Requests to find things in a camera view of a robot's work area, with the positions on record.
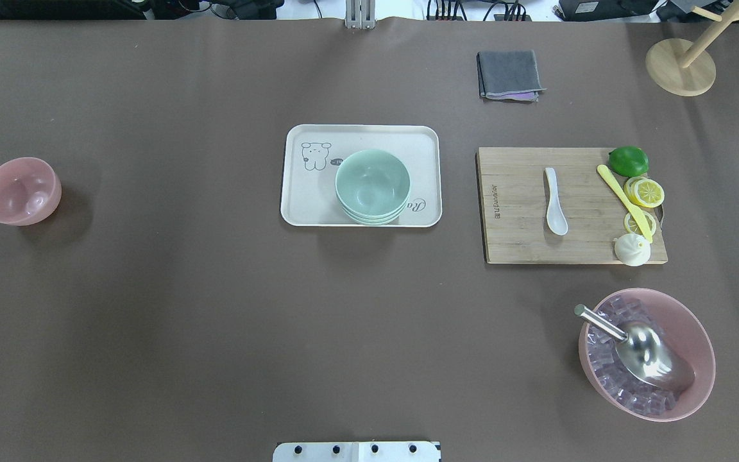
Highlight white ceramic spoon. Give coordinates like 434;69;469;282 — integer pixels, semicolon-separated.
543;167;568;236

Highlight small pink bowl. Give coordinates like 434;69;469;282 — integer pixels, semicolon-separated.
0;157;62;226

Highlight large pink bowl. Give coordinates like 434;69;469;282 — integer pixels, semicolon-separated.
578;287;717;423

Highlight green stacked bowls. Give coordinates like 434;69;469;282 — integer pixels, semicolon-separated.
335;149;411;225

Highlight cream cartoon tray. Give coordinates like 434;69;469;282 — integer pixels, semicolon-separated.
280;124;443;228

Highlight bamboo cutting board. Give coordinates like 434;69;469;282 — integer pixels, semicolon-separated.
476;147;668;265

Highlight grey folded cloth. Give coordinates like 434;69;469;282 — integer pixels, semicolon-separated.
476;50;546;102

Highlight lower lemon slice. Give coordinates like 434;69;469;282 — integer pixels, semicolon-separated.
624;210;658;237

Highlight lemon slice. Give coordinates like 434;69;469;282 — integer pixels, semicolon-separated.
624;176;665;209
624;210;658;237

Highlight white toy bun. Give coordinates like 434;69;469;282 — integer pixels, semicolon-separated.
613;233;651;267

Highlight green toy lime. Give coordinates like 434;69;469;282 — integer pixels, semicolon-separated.
608;146;649;178

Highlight yellow plastic knife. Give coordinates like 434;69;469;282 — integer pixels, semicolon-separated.
596;164;654;243

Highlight upper lemon slice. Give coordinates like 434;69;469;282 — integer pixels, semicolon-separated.
624;176;665;209

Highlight metal ice scoop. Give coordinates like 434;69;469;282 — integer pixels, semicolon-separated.
573;304;695;393

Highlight wooden cup tree stand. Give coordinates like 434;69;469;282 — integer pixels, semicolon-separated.
645;1;739;97

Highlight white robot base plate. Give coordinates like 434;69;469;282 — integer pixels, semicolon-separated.
272;441;442;461

